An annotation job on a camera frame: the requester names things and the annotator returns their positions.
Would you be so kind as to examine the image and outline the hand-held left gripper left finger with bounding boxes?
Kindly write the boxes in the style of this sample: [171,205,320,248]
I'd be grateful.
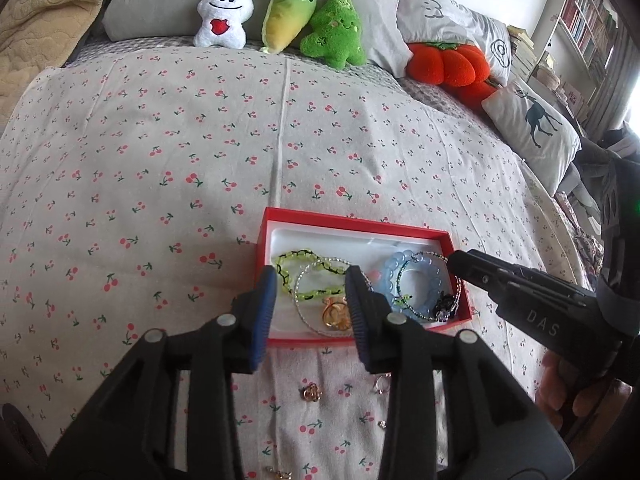
[47,265,278,480]

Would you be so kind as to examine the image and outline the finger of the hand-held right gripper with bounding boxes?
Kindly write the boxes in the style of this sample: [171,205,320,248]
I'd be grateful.
[446,249,589,311]

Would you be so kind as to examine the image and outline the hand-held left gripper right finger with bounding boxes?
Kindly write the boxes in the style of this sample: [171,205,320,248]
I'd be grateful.
[345,265,576,480]

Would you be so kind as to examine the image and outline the gold double ring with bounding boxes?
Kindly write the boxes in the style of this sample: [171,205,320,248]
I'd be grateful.
[320,295,354,338]

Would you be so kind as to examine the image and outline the clear bead bracelet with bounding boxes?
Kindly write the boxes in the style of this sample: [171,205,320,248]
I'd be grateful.
[292,256,354,336]

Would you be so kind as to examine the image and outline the green bead bracelet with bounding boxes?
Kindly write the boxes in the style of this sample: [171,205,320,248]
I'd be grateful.
[274,248,351,304]

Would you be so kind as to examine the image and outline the black hair claw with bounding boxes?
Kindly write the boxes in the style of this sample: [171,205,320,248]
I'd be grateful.
[431,290,459,322]

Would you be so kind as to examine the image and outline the red cardboard box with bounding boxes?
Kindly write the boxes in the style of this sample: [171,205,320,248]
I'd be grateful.
[255,206,473,349]

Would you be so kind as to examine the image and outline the dark seed bead bracelet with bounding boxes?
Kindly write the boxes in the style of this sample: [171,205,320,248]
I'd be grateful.
[395,252,463,322]

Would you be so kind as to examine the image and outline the blue bead bracelet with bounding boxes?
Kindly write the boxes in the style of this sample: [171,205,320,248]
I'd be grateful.
[372,250,446,321]

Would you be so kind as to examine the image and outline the person's right hand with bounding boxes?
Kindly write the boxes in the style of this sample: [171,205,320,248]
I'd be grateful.
[540,347,640,431]

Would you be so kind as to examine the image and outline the floral quilt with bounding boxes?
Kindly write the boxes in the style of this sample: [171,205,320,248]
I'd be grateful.
[552,192,609,281]

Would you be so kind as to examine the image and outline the deer print pillow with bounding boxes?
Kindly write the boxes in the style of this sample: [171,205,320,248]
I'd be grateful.
[481,77,583,197]

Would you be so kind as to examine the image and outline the grey cloth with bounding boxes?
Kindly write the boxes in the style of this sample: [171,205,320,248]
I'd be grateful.
[570,127,640,211]

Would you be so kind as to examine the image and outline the cherry print bed sheet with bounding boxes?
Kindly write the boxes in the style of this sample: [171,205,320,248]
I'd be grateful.
[0,47,601,480]

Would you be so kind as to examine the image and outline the orange pumpkin plush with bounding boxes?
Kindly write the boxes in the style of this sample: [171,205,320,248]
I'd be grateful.
[405,40,501,114]

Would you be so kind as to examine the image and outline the stack of books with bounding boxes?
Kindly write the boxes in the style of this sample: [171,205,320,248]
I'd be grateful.
[507,25,539,82]

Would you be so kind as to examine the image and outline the grey curtain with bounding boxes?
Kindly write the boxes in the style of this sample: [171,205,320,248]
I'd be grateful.
[582,20,640,142]

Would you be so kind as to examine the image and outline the grey doodle print pillow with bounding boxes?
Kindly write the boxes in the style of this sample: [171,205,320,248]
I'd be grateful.
[395,0,513,86]

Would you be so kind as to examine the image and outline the white bookshelf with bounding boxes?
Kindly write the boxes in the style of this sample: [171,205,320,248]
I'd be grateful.
[532,0,632,131]

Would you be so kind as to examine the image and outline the green tree plush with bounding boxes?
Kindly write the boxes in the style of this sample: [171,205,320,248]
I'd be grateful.
[299,0,367,70]

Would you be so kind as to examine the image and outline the green yellow carrot plush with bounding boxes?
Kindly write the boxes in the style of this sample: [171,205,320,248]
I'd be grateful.
[259,0,318,56]

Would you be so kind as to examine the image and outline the white bunny plush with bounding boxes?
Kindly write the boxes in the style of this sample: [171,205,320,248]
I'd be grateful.
[194,0,260,51]

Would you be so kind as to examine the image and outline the beige quilted blanket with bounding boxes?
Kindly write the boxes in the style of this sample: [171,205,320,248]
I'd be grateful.
[0,0,146,134]

